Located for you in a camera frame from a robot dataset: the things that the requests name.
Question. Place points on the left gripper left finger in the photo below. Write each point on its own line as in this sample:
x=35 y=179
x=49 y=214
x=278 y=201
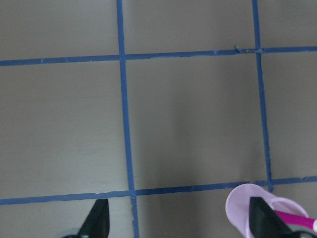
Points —
x=97 y=223

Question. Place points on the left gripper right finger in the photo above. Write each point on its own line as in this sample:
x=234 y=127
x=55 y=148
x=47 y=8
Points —
x=265 y=223

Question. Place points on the pink marker pen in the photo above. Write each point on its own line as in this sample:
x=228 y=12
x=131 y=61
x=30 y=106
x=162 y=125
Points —
x=298 y=220

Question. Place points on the pink mesh cup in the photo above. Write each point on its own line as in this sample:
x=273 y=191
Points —
x=238 y=202

